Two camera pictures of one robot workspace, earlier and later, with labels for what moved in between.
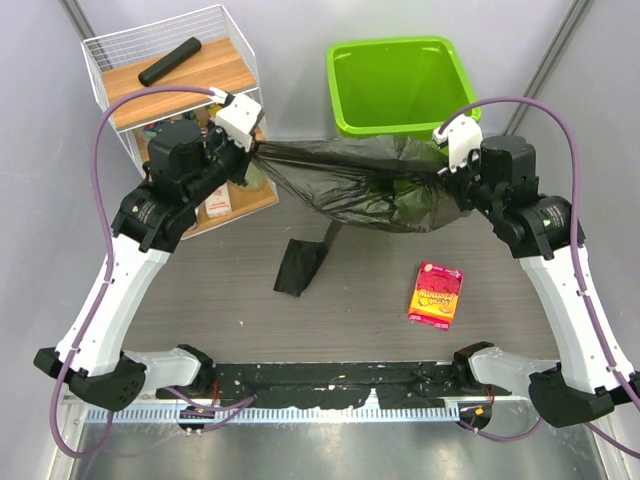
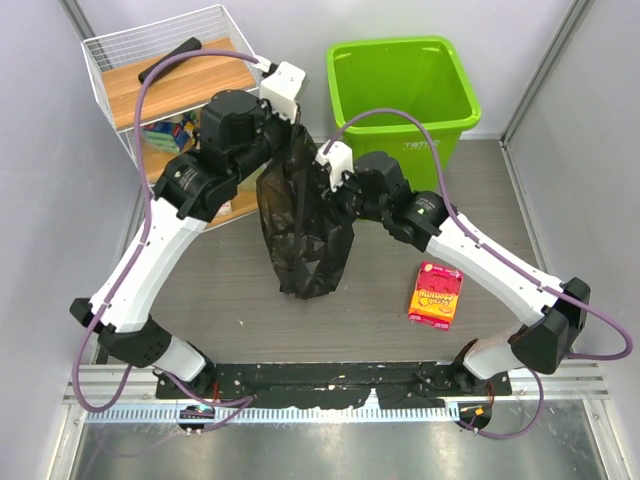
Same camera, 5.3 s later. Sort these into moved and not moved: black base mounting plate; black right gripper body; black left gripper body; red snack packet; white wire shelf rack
Moved: black right gripper body; black left gripper body
Not moved: black base mounting plate; red snack packet; white wire shelf rack
